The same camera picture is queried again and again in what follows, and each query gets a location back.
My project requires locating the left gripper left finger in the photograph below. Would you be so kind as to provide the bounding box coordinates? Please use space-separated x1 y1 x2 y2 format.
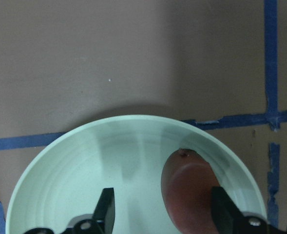
22 187 116 234

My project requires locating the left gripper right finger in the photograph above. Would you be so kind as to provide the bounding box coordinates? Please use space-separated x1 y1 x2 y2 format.
211 187 287 234

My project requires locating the brown steamed bun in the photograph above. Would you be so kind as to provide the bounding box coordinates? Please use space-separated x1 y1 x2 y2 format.
161 149 220 234

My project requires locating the light green plate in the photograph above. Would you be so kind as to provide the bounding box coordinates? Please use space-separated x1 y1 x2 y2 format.
5 115 267 234

